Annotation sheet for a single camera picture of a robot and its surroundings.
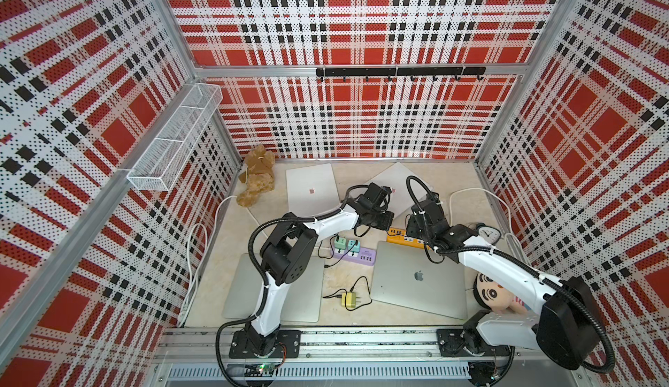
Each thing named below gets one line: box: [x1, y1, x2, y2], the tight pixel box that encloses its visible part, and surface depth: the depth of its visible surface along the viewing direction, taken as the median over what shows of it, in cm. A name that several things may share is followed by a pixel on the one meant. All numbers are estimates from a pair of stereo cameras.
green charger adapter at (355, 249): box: [346, 239, 361, 258], surface depth 88 cm
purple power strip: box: [331, 247, 378, 266], surface depth 90 cm
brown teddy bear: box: [236, 143, 277, 209], surface depth 110 cm
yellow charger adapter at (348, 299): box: [340, 291, 357, 308], surface depth 81 cm
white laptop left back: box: [285, 162, 342, 218], surface depth 114 cm
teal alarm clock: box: [476, 222, 502, 245], surface depth 95 cm
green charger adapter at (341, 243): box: [334, 237, 347, 251], surface depth 88 cm
